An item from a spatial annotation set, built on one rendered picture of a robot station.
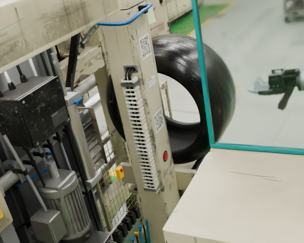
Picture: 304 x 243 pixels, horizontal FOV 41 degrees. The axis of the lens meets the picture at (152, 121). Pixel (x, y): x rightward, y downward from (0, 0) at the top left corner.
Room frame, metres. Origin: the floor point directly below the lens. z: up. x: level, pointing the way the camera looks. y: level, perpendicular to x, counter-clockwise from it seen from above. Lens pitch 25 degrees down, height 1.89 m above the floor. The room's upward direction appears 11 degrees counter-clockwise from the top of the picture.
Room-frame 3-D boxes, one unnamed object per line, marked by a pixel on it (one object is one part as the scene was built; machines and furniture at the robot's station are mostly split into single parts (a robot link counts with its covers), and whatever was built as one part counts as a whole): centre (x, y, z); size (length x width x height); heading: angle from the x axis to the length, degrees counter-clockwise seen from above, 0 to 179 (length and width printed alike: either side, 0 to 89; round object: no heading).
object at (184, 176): (1.51, 0.01, 0.90); 0.40 x 0.03 x 0.10; 60
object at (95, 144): (1.66, 0.36, 1.05); 0.20 x 0.15 x 0.30; 150
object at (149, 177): (1.35, 0.05, 1.19); 0.05 x 0.04 x 0.48; 60
